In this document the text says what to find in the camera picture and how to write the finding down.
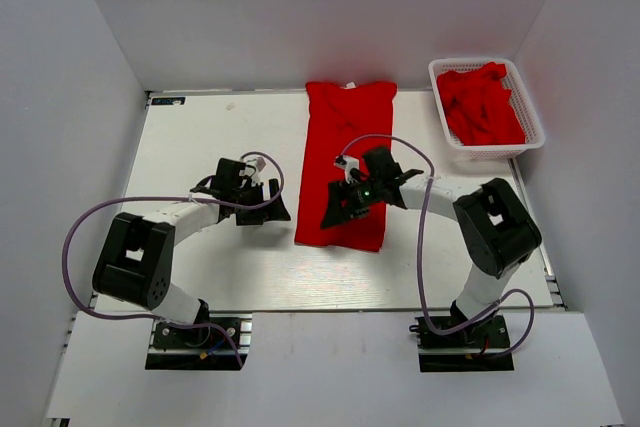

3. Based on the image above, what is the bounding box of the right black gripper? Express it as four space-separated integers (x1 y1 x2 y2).
321 176 384 229

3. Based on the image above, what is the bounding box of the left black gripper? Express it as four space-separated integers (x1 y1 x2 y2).
233 178 290 226

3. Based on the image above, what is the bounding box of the red t shirt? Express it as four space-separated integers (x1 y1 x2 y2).
294 81 397 252

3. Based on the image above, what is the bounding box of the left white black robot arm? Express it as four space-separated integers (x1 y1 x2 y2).
92 152 291 346

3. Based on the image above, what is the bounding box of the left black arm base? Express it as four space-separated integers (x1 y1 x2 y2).
145 312 253 372

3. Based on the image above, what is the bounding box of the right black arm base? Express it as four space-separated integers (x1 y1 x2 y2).
409 315 514 373

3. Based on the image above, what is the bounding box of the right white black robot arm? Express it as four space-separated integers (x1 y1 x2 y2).
320 146 542 346

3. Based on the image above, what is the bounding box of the red shirts pile in basket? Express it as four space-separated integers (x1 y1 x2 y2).
436 62 526 146

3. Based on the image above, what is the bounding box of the blue label sticker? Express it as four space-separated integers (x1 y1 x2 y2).
151 96 186 106

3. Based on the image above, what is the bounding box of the white plastic basket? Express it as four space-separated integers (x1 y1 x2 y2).
428 57 545 161

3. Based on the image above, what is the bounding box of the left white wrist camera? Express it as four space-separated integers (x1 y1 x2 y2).
242 156 266 186

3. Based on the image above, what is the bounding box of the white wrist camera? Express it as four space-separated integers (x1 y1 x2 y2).
333 155 360 183
242 156 266 186

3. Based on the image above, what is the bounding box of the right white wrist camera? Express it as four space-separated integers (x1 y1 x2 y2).
333 155 360 183

